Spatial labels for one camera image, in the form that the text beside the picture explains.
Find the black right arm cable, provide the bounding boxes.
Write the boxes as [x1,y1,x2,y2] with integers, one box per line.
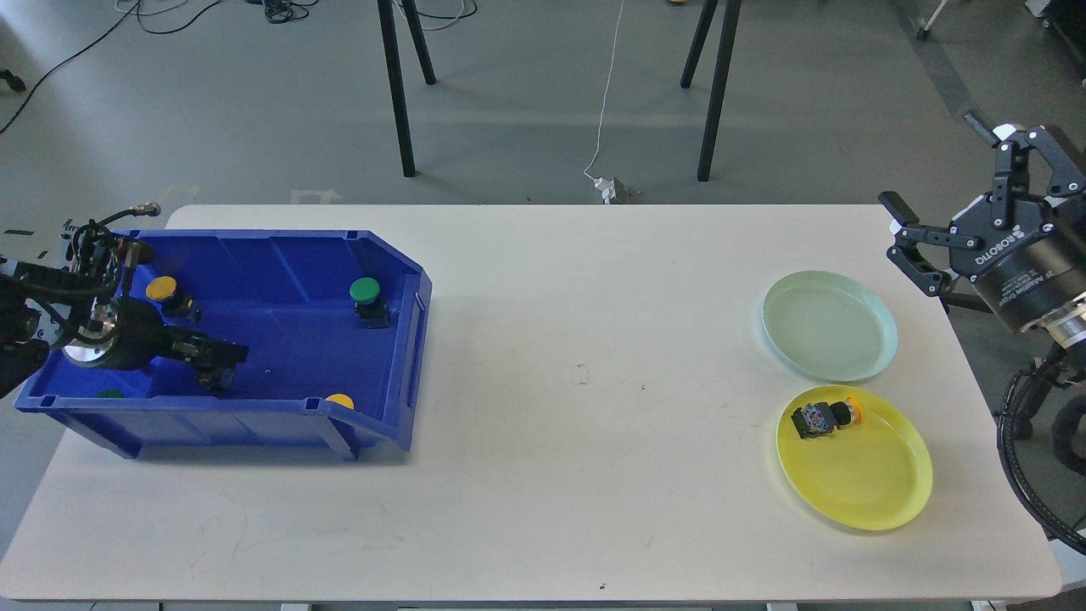
[995,348,1086,557]

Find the black floor cables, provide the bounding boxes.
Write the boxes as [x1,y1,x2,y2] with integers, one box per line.
[0,0,480,135]

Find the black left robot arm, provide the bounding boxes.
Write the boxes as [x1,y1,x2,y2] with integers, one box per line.
[1,202,249,394]

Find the light green plate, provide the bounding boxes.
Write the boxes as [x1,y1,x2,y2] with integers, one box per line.
[760,271,899,384]

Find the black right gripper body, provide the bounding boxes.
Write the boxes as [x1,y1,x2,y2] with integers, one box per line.
[950,196,1085,336]

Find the yellow push button back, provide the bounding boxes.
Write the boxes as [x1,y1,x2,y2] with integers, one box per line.
[144,275,201,322]

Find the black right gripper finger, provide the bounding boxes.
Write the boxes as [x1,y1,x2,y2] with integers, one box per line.
[879,191,977,297]
[964,110,1086,221]

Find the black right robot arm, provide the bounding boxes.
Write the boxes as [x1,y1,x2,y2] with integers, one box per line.
[879,109,1085,553]

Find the black tripod legs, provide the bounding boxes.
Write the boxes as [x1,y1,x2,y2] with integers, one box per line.
[377,1,437,178]
[680,1,743,182]

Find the yellow push button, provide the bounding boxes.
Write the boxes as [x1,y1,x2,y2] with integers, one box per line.
[144,275,201,322]
[325,392,355,410]
[790,397,866,440]

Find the black left tripod legs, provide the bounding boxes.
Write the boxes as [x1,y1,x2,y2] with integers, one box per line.
[377,1,437,178]

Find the blue plastic bin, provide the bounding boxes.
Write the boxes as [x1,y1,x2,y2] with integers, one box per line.
[12,229,432,461]

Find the yellow plate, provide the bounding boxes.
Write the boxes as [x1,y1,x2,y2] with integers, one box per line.
[775,385,933,531]

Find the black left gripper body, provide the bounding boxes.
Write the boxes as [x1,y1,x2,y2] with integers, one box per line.
[64,298,173,371]

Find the yellow push button front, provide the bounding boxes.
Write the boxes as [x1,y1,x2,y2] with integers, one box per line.
[325,392,355,410]

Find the green push button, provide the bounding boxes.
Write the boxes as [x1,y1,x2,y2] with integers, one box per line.
[195,367,233,392]
[349,276,391,329]

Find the black right tripod legs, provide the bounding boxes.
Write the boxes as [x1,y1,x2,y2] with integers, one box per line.
[680,1,743,182]

